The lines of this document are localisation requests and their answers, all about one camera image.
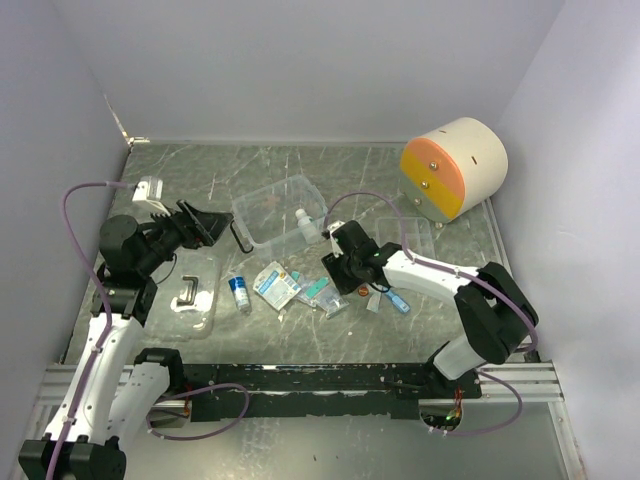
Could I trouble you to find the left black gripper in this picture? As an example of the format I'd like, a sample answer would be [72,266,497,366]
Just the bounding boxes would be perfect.
[137,198,233,275]

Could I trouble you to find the white medicine bottle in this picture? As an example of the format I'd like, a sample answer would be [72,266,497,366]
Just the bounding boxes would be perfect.
[295,208,322,245]

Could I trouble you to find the clear plastic storage box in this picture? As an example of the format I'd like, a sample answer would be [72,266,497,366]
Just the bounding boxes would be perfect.
[232,174,328,262]

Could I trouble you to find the white blue bandage packet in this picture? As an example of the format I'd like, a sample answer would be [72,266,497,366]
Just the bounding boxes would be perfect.
[253,261,301,310]

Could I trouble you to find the teal-header plastic sachet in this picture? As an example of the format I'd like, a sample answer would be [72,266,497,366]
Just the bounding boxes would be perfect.
[295,274,329,308]

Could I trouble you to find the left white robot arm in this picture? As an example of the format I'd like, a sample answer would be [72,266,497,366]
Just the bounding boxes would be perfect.
[18,200,233,479]

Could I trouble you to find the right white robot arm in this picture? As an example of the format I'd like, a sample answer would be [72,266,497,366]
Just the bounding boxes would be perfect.
[322,220,538,398]

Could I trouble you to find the white tube packet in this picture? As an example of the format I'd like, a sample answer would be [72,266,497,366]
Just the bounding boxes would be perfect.
[367,291,382,314]

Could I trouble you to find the blue plastic applicator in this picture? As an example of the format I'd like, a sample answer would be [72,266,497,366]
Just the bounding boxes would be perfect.
[383,290,411,314]

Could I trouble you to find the clear sachet blue contents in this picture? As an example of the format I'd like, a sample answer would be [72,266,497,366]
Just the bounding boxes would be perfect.
[317,288,349,319]

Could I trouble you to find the clear plastic divider tray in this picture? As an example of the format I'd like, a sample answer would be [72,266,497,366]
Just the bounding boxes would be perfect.
[375,216,436,259]

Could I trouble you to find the small blue-label vial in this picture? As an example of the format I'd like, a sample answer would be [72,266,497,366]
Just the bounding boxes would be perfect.
[228,275,251,314]

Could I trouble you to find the clear plastic box lid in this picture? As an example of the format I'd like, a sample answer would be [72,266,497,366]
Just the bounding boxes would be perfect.
[145,249,221,341]

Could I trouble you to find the beige cylinder orange face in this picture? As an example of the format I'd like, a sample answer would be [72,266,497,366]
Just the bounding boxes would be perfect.
[399,117,508,224]

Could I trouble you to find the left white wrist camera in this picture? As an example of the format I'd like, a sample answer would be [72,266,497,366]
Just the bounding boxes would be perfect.
[132,176,169,214]

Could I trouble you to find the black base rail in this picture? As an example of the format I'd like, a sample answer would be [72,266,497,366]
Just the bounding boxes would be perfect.
[161,363,481,422]

